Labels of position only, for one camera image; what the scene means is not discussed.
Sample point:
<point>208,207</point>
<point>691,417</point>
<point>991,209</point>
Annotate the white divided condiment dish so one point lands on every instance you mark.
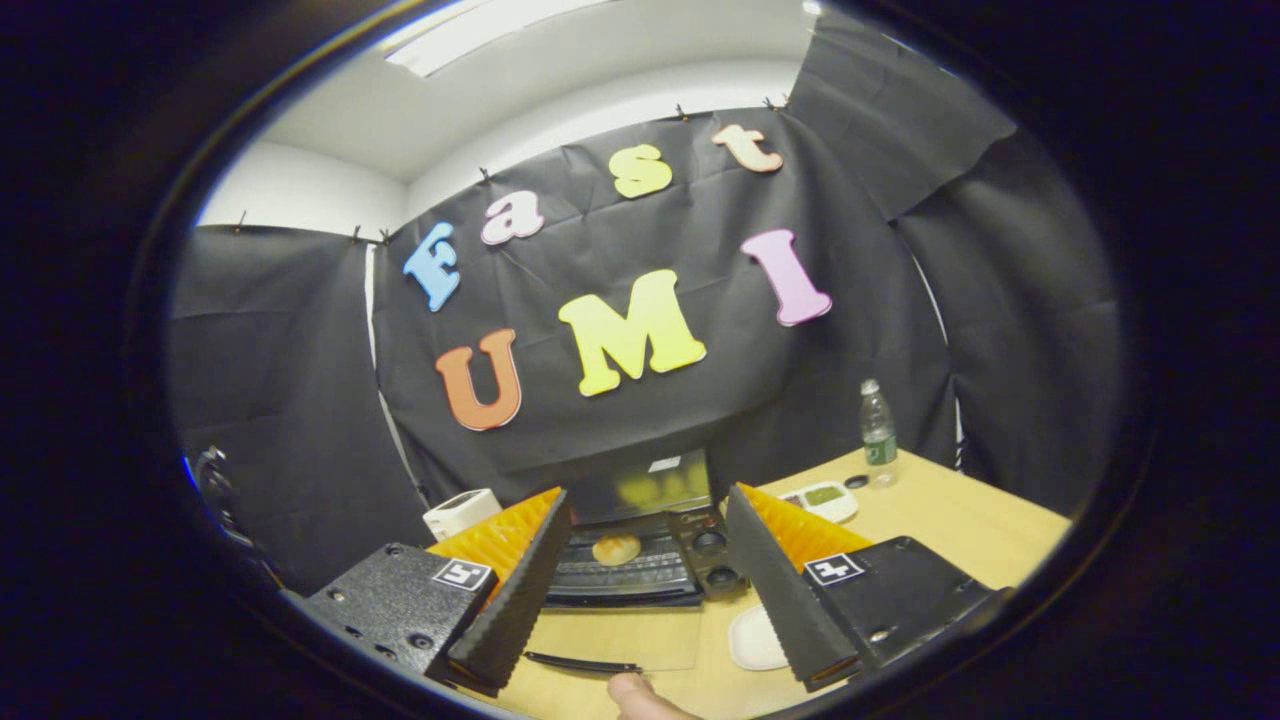
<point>825,497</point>

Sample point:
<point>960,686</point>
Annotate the black electric oven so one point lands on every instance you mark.
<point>700,545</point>

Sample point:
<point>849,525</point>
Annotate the white toaster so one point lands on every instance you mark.
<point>460,512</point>

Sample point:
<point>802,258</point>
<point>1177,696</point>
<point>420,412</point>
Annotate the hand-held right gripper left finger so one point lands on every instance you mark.
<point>515,600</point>

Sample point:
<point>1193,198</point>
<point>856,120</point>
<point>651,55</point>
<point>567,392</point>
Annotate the round golden bread bun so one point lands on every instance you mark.
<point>616,549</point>

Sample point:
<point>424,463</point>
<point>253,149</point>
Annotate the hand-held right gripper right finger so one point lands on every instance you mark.
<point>780,600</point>

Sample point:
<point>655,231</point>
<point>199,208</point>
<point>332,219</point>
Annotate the black backdrop cloth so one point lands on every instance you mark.
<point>600,420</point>

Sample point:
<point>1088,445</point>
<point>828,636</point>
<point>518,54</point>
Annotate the clear plastic water bottle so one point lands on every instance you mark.
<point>879,440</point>

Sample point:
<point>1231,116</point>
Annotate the white rectangular plate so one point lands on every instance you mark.
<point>755,640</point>

